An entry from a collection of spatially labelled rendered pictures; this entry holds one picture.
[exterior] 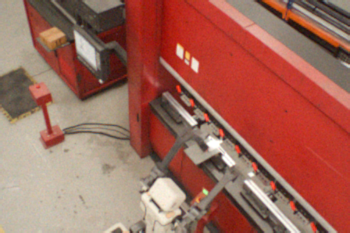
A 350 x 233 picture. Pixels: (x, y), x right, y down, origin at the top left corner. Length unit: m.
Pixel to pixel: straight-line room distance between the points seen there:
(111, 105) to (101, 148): 0.71
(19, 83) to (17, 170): 1.41
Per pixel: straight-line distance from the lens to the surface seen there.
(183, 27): 3.32
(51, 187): 4.66
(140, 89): 3.96
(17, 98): 5.63
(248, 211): 3.48
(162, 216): 2.95
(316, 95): 2.46
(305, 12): 4.66
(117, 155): 4.81
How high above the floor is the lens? 3.80
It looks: 46 degrees down
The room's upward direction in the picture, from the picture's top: 5 degrees clockwise
